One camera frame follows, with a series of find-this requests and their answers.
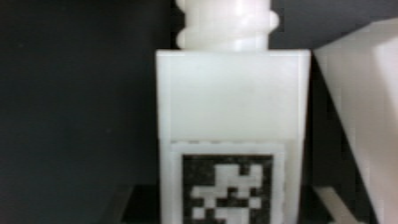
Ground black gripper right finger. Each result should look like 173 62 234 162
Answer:
313 186 365 224

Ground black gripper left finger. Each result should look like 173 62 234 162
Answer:
100 185 134 224

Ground white table leg with tag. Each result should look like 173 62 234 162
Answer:
157 0 312 224

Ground white square table top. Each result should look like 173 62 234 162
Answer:
315 18 398 224

